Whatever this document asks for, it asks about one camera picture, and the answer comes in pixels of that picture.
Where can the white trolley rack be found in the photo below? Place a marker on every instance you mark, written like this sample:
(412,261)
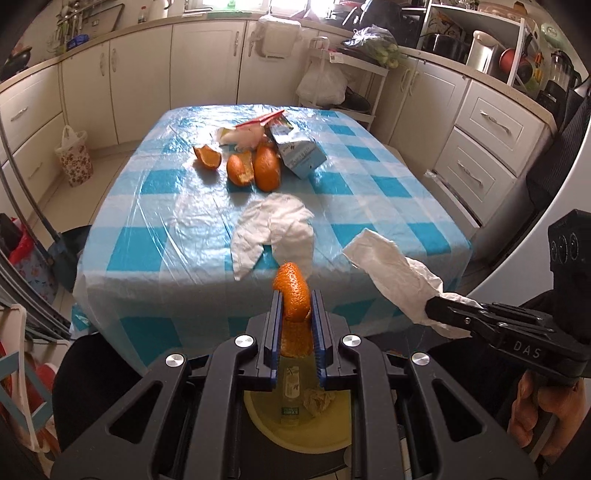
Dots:
(364,64)

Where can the floral bin with red bag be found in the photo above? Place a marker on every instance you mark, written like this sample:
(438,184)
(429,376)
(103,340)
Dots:
(27,272)

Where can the black cooking appliance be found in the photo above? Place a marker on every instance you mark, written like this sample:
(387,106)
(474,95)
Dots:
(445,48)

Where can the cream kitchen cabinets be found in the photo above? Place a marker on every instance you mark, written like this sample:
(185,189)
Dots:
(203,64)

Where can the blue cloth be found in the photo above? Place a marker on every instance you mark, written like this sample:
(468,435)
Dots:
(78,44)

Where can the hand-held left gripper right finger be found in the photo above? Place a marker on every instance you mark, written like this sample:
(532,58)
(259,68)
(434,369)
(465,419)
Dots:
(321,341)

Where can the black wok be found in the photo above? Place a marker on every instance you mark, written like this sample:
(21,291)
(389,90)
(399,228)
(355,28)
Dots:
(14,62)

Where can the person's right hand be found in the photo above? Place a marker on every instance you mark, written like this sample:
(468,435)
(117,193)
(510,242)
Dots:
(549,406)

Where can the white hanging door bin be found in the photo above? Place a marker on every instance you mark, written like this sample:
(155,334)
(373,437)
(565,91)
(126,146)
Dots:
(277,39)

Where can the white tissue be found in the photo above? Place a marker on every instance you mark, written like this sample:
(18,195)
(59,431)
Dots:
(392,263)

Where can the white shelf unit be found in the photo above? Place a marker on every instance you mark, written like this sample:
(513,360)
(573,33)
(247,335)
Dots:
(517,27)

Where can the bag of green vegetables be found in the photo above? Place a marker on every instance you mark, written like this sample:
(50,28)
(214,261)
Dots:
(376,46)

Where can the blue checkered tablecloth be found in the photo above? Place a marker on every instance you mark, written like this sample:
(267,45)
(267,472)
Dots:
(175,221)

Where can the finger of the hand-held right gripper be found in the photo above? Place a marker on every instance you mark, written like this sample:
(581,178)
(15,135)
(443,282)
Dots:
(521,316)
(450,314)

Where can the cupped orange peel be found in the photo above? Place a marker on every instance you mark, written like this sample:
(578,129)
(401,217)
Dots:
(239,170)

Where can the blender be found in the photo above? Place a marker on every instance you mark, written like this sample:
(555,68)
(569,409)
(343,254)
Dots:
(556,83)

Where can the large white paper napkin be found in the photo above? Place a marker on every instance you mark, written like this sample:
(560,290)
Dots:
(286,230)

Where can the white plastic frame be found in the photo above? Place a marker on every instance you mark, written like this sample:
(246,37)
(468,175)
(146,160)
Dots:
(21,364)

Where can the crumpled brown paper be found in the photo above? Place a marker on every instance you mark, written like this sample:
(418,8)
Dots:
(318,400)

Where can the grey folded metal rack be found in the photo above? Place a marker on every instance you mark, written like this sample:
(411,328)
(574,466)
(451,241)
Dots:
(27,300)

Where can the curled orange peel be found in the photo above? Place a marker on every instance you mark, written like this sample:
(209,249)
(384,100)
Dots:
(293,286)

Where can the dark shoes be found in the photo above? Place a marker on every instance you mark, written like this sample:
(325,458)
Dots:
(358,101)

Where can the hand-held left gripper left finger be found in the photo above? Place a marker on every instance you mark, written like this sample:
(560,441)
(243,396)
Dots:
(273,332)

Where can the large orange peel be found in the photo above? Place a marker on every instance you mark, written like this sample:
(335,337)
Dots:
(268,170)

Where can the floral bin with white bag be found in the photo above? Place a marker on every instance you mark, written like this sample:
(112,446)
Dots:
(76,159)

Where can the black bag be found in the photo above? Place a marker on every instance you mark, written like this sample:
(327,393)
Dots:
(392,21)

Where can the black mesh chair back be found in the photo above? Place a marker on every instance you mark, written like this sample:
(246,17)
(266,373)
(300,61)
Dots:
(570,152)

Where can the white plastic bag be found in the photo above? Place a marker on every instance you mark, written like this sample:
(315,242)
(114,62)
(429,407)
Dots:
(323,85)

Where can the torn blue white carton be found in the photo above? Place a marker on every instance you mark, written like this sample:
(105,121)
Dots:
(300,154)

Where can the red plastic strip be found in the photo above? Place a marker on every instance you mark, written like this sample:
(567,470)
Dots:
(258,119)

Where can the grey dustpan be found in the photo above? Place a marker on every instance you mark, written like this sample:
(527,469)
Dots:
(69,258)

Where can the white thermos jug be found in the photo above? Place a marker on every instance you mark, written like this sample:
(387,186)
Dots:
(482,50)

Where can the small orange peel piece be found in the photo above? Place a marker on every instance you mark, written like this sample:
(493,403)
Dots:
(207,158)

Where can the white plastic wrapper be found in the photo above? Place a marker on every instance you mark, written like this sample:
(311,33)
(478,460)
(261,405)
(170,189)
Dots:
(242,137)

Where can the red pot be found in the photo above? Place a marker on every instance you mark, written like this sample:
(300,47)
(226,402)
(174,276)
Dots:
(510,61)

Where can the bottle with red cap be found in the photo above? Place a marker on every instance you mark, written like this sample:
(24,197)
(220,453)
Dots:
(143,16)

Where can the yellow plastic basin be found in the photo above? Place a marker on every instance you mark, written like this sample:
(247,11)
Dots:
(295,429)

